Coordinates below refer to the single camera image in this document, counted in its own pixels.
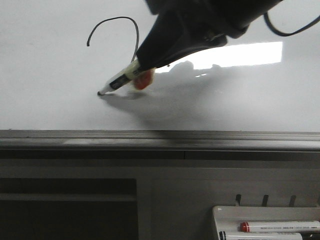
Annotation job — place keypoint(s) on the white whiteboard with metal frame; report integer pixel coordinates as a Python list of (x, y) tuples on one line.
[(258, 95)]

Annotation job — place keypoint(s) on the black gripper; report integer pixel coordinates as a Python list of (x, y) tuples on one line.
[(184, 27)]

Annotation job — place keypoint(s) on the black capped whiteboard marker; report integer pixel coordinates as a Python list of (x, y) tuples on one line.
[(259, 236)]

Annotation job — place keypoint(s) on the white marker tray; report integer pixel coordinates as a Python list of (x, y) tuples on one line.
[(228, 218)]

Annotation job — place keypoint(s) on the red capped whiteboard marker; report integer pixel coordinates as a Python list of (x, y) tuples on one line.
[(280, 226)]

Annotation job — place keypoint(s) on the white black whiteboard marker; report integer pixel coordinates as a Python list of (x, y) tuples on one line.
[(132, 73)]

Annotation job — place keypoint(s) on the dark metal hook left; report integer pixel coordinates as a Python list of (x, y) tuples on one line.
[(238, 199)]

